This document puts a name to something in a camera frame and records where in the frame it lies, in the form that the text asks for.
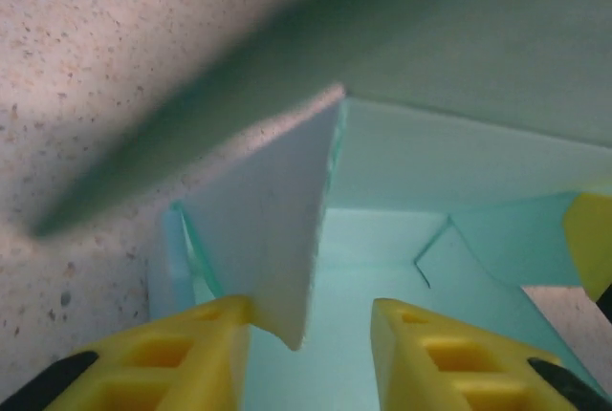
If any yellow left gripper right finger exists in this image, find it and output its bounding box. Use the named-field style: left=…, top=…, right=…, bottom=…
left=371, top=298, right=604, bottom=411

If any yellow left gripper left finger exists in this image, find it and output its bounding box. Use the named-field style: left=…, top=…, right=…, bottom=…
left=0, top=294, right=252, bottom=411

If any light blue paper box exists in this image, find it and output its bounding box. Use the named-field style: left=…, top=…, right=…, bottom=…
left=31, top=0, right=612, bottom=411

